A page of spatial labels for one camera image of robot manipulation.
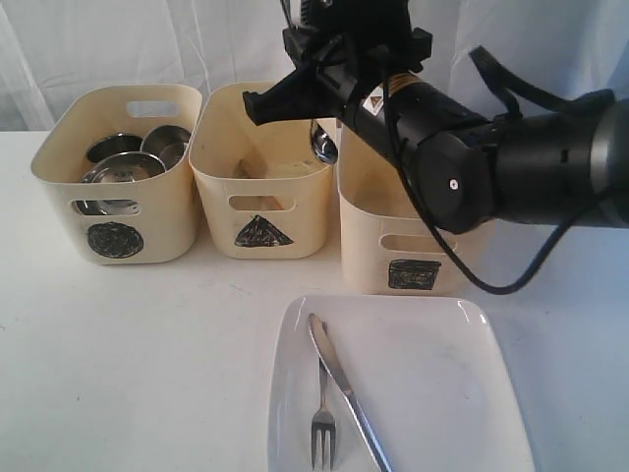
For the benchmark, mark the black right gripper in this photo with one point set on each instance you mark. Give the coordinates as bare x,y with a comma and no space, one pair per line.
335,74

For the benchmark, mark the wooden chopstick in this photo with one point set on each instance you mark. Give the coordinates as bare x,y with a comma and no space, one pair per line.
250,169
269,203

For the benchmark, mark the steel mug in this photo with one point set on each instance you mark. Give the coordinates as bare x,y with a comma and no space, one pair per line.
168,143
111,145

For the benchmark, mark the stainless steel bowl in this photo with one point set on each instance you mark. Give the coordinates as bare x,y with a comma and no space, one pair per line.
122,167

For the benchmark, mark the steel table knife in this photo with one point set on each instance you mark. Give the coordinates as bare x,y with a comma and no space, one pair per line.
327,354

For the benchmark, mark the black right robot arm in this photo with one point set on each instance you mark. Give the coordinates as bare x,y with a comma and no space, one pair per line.
462,168

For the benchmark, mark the cream bin with triangle mark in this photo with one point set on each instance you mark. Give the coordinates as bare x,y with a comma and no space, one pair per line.
294,176

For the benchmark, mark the cream bin with square mark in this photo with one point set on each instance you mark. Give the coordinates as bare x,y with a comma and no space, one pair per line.
385,247

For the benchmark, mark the cream bin with circle mark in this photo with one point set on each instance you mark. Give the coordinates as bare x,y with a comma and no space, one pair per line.
146,222

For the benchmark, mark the white backdrop curtain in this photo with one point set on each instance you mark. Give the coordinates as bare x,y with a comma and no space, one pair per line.
52,52

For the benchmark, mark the white rectangular plate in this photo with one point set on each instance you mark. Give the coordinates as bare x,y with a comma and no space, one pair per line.
427,371

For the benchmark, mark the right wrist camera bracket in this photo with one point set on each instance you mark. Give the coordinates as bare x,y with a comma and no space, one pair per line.
361,26

